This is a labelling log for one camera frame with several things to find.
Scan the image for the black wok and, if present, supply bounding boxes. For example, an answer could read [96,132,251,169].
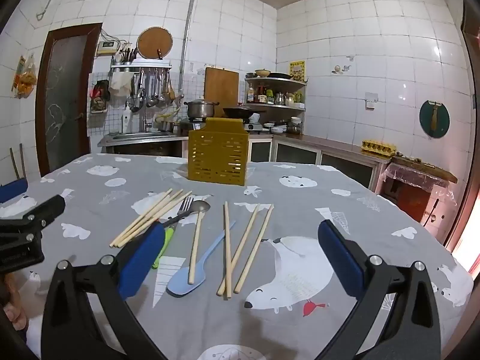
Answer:
[223,106,264,120]

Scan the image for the white hanging cloth bag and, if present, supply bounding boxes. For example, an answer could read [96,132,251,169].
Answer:
[108,71,134,97]

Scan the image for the red hanging bag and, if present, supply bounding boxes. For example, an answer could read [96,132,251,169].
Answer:
[89,79,112,114]

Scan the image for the grey wall pipe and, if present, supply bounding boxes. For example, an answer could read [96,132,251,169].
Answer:
[178,0,198,99]

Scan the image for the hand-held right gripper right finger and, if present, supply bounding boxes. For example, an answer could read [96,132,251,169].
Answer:
[317,219,443,360]

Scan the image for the green-handled metal fork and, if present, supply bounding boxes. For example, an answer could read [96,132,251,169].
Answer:
[151,196,194,271]

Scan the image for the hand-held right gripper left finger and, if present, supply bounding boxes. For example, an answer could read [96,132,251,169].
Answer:
[40,223,167,360]

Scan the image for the rectangular wooden cutting board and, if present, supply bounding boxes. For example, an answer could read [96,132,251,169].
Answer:
[203,67,240,108]

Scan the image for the round wooden board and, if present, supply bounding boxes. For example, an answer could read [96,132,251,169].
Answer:
[136,26,174,61]

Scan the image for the yellow egg carton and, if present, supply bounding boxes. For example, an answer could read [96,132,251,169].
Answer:
[361,139,398,157]

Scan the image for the stainless steel sink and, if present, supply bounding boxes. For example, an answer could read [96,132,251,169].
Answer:
[98,130,189,155]

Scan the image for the yellow wall calendar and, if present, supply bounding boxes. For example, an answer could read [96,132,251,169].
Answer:
[289,60,307,82]

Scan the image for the plastic-covered side cabinet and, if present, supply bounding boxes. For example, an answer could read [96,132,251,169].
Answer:
[380,155,459,230]

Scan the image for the metal wall rack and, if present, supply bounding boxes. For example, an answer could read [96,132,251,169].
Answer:
[110,59,173,74]

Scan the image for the grey polar bear tablecloth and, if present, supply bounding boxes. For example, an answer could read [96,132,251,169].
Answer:
[0,152,475,360]

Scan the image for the row of condiment bottles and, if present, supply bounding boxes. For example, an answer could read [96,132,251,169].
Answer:
[247,82,305,106]

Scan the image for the corner wall shelf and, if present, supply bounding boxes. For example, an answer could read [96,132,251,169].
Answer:
[242,76,309,112]

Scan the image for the green-handled metal spoon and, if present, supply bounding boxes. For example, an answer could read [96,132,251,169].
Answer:
[162,200,211,229]

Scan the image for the light blue plastic spatula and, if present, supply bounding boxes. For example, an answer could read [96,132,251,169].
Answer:
[166,220,237,298]

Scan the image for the white wall control box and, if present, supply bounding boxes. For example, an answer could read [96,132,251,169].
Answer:
[96,39,118,57]

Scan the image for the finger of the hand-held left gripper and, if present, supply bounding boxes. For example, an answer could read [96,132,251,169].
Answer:
[0,194,67,244]
[0,179,29,204]

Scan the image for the pile of dishes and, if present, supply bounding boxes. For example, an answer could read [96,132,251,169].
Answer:
[262,116,305,136]

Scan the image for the kitchen counter cabinet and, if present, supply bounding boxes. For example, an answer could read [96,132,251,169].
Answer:
[247,132,393,193]

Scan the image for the person's left hand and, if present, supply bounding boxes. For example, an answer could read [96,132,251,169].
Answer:
[0,272,30,332]

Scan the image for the hanging orange plastic bag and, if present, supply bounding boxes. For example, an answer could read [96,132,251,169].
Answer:
[11,54,38,100]

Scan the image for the thin sticks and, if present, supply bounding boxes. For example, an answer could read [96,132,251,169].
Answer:
[9,144,27,181]

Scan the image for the gas stove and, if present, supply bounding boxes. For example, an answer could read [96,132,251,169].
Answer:
[179,116,264,134]

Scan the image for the steel pot with lid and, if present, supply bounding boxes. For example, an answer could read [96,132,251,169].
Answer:
[183,99,220,119]

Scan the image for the yellow slotted utensil holder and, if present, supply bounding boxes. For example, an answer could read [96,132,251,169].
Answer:
[187,117,251,187]

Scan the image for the brown frosted glass door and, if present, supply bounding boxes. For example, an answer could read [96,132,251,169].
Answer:
[35,22,104,178]

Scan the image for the green round hanging board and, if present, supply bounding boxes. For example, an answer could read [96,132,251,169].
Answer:
[419,100,451,137]

